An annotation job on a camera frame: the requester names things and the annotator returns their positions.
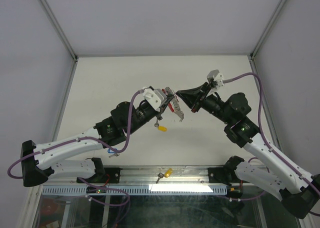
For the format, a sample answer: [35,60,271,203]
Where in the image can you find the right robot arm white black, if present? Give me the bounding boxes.
[176,82,320,219]

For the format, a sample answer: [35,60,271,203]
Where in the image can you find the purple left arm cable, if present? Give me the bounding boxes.
[6,89,146,180]

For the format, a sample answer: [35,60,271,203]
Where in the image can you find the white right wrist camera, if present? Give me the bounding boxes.
[207,69,224,92]

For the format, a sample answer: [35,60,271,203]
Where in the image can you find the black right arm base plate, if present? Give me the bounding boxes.
[207,167,240,186]

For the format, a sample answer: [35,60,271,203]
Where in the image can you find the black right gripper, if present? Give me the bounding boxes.
[176,82,233,125]

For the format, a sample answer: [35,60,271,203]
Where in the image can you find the aluminium mounting rail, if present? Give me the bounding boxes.
[31,164,266,188]

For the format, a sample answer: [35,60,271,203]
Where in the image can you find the aluminium frame post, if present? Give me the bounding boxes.
[250,0,288,60]
[38,0,78,62]

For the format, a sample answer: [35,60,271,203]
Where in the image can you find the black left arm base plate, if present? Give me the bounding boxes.
[84,167,122,184]

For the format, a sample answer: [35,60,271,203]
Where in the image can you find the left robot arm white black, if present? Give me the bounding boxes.
[19,89,174,187]

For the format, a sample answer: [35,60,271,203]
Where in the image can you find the blue tag key on table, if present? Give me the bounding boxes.
[107,149,120,158]

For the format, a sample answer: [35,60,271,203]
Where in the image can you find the metal keyring holder red handle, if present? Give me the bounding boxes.
[162,86,185,122]

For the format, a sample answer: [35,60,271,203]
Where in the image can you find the right aluminium frame post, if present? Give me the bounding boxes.
[250,0,288,60]

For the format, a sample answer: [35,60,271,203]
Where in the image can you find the white slotted cable duct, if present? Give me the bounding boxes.
[42,183,227,197]

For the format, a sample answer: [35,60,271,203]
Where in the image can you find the left aluminium frame post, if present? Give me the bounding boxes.
[38,0,78,62]

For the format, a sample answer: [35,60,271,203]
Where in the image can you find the yellow tag key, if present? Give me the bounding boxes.
[155,168,173,184]
[154,121,168,132]

